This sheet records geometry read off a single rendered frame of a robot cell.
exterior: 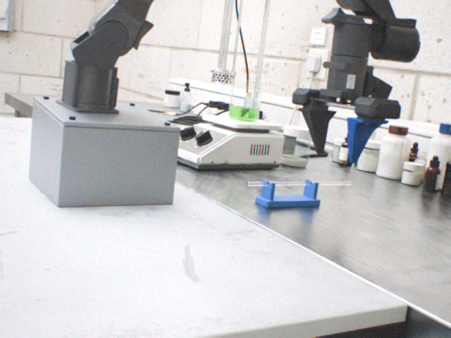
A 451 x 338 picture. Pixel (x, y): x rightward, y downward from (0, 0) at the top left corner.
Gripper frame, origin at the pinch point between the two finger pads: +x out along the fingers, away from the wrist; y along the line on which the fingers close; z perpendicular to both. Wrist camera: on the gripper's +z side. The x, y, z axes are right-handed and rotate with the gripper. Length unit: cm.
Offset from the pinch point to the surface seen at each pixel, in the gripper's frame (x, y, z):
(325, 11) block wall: -27, 66, 50
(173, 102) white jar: 8, 137, 40
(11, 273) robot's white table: 10, -19, -52
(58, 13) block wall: -26, 269, 32
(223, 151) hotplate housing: 6.5, 23.2, -6.1
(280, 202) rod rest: 9.5, -2.0, -11.3
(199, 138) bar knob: 4.7, 26.2, -9.7
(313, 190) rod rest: 8.1, -1.5, -4.9
